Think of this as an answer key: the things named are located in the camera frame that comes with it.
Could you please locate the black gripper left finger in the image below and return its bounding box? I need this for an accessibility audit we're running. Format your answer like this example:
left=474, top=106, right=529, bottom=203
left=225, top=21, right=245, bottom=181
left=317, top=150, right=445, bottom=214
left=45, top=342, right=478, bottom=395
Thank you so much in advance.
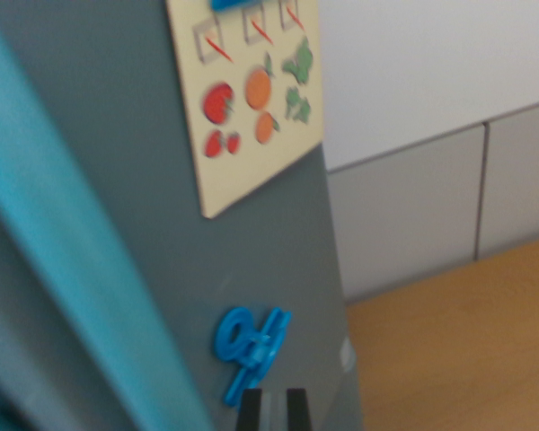
left=235, top=388, right=263, bottom=431

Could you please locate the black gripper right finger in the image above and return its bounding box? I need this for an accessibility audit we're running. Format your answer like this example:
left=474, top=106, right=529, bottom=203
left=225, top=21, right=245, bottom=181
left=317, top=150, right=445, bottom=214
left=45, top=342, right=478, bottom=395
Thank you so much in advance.
left=286, top=387, right=314, bottom=431

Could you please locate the grey toy refrigerator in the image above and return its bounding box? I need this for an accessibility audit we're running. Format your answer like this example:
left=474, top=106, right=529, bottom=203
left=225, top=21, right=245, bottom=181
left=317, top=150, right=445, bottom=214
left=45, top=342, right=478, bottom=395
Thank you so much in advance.
left=0, top=0, right=365, bottom=431

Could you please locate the wide grey partition panel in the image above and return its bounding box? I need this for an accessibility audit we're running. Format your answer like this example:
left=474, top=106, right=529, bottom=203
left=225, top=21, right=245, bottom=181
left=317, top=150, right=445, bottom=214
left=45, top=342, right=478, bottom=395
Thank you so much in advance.
left=327, top=123, right=486, bottom=303

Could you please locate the cream fruit checklist card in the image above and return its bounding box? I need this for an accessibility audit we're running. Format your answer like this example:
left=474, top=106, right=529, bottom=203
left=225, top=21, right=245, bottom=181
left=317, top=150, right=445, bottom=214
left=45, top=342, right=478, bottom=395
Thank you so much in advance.
left=164, top=0, right=324, bottom=220

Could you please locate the narrow grey partition panel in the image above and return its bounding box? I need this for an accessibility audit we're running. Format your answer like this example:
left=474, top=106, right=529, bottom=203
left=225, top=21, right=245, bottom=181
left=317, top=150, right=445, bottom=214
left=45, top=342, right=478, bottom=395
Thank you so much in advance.
left=475, top=99, right=539, bottom=261

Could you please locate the blue ring clip magnet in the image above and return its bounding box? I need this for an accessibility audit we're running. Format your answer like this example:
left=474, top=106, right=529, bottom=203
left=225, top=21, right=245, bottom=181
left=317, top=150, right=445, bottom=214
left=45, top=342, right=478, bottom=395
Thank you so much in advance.
left=213, top=306, right=294, bottom=410

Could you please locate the teal handle of card door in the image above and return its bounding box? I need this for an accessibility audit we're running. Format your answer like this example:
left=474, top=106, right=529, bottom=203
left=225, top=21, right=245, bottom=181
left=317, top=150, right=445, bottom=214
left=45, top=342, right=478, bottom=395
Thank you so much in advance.
left=0, top=15, right=213, bottom=431

